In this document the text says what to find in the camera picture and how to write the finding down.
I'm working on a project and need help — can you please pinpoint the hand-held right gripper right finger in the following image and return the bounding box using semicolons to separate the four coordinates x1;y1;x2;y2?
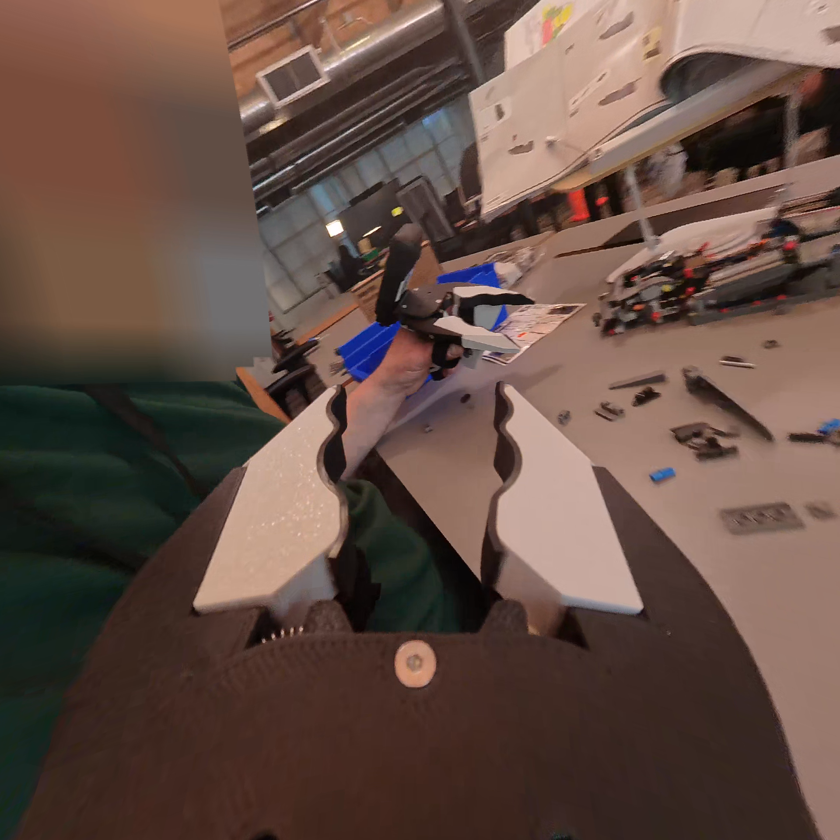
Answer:
481;382;645;636

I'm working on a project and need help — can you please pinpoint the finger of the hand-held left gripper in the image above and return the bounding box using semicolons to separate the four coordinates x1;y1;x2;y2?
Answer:
433;316;519;359
451;285;537;317

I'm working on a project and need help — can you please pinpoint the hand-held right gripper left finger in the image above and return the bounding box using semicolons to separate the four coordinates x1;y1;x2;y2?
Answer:
192;385;350;621

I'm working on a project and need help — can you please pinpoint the blue plastic bin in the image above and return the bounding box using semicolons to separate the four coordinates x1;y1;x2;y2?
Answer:
336;262;511;385

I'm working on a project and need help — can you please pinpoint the long grey lego beam panel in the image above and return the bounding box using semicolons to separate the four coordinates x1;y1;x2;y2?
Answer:
681;365;777;442

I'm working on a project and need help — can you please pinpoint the grey black lego car model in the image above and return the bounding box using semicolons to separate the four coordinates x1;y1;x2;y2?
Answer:
594;220;840;337

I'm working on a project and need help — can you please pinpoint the white lego sticker sheet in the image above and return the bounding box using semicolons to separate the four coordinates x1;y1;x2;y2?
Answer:
482;302;587;366

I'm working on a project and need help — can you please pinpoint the dark grey studded lego plate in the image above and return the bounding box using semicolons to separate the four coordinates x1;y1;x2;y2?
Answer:
719;502;806;536

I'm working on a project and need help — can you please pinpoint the open lego instruction booklet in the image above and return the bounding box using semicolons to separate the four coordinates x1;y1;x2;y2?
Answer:
468;0;840;223

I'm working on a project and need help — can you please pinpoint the person's left hand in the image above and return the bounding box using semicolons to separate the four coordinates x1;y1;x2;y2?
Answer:
364;331;462;401

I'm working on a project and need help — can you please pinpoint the clear plastic parts bag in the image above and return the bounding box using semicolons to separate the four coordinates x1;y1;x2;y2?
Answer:
492;244;549;284

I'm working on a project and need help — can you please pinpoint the black monitor screen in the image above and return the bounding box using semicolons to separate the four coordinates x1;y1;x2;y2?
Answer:
341;178;403;247

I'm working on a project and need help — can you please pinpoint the grey metal cabinet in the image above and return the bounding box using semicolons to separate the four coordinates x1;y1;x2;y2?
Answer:
395;176;455;242

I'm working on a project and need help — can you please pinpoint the person's green shirt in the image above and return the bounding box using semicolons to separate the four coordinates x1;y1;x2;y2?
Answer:
0;382;463;821

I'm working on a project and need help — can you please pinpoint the white book stand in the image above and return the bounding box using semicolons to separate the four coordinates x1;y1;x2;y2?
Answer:
548;62;840;284

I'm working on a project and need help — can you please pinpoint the silver ventilation duct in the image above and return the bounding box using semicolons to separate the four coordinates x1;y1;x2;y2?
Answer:
238;0;460;135

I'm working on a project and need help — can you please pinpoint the white duct vent grille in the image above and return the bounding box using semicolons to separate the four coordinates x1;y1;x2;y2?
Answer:
256;45;329;109

